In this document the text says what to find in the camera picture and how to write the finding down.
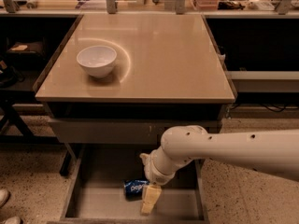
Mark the white shoe upper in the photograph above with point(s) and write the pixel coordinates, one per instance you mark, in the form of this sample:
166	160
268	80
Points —
4	196

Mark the open middle drawer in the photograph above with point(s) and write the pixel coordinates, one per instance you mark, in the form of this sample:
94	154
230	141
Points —
97	194

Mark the black stool frame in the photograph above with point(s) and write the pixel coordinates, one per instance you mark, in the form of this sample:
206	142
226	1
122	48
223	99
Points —
27	136

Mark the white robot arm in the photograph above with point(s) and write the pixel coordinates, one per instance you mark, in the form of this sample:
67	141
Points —
271	152

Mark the white shoe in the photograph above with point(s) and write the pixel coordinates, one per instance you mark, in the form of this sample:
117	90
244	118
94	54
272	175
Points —
12	220
4	196

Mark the white ceramic bowl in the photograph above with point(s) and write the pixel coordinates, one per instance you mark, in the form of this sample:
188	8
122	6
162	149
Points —
97	61

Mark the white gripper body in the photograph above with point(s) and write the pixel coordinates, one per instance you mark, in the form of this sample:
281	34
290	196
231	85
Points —
151	171

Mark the grey drawer cabinet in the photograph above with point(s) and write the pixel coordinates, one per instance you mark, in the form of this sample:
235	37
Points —
167	68

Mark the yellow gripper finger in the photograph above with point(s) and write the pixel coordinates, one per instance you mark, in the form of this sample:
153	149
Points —
145	158
150	196

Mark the closed top drawer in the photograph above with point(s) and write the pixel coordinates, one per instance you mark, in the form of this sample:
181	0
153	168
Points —
120	131

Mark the blue pepsi can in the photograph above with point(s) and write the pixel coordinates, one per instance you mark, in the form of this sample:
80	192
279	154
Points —
133	188

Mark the white shoe lower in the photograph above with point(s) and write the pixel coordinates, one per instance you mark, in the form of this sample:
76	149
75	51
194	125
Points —
12	220

